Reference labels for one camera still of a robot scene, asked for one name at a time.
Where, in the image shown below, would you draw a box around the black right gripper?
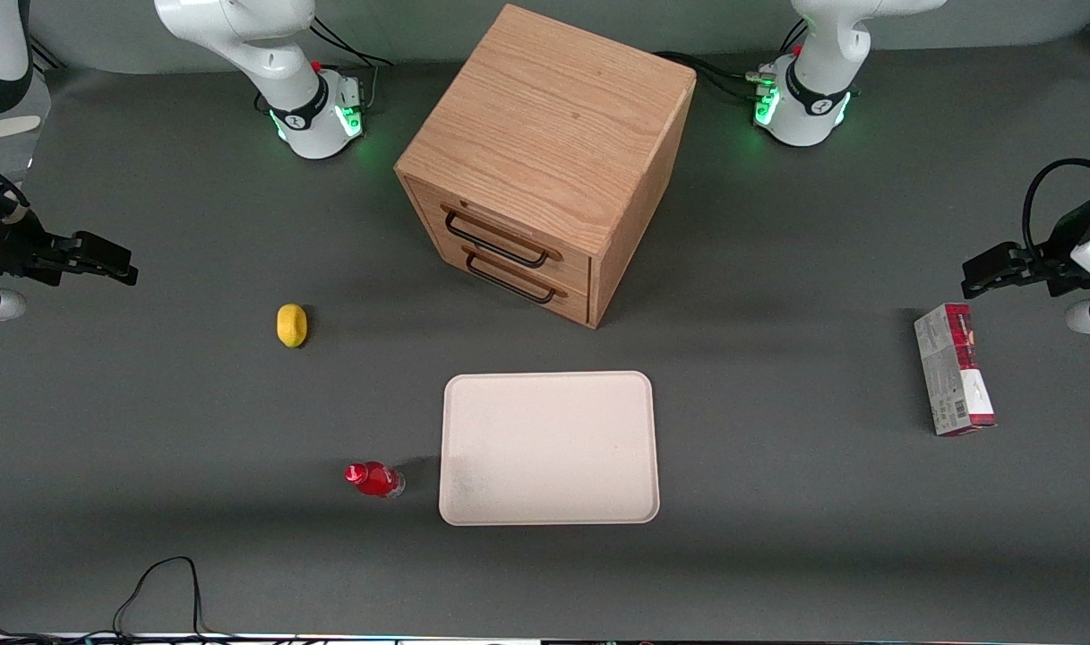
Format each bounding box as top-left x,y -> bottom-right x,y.
0,206 -> 141,288

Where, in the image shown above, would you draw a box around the wooden drawer cabinet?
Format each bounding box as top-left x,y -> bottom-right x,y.
394,4 -> 698,330

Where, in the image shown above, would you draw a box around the red coke bottle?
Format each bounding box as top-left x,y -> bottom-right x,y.
344,460 -> 407,499

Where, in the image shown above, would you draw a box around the beige rectangular tray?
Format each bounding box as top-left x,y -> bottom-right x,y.
438,371 -> 661,527

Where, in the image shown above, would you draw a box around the wooden drawer front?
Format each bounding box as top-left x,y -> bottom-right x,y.
406,177 -> 593,289
426,235 -> 591,326

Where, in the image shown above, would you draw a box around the black right arm base cables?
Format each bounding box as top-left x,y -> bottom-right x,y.
308,16 -> 395,110

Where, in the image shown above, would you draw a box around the yellow lemon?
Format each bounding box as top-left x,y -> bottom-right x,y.
277,304 -> 309,348

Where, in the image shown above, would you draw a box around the grey and red carton box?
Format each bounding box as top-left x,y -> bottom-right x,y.
914,303 -> 998,437

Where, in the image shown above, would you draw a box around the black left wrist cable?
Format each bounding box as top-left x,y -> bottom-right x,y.
1023,158 -> 1090,262

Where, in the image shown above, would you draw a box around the black looped table cable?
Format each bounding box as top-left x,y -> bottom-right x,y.
0,555 -> 241,645

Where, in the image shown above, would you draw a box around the black arm base cables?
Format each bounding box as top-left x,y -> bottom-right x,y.
654,18 -> 810,101
308,16 -> 395,110

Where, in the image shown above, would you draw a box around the black left arm base cables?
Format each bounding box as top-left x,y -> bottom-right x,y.
654,18 -> 810,101

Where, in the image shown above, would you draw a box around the grey chair seat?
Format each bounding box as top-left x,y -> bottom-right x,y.
0,90 -> 53,185

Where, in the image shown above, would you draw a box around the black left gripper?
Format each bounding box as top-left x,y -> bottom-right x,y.
960,199 -> 1090,300

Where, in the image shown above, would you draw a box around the black metal drawer handle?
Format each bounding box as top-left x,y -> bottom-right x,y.
443,208 -> 551,269
465,253 -> 560,305

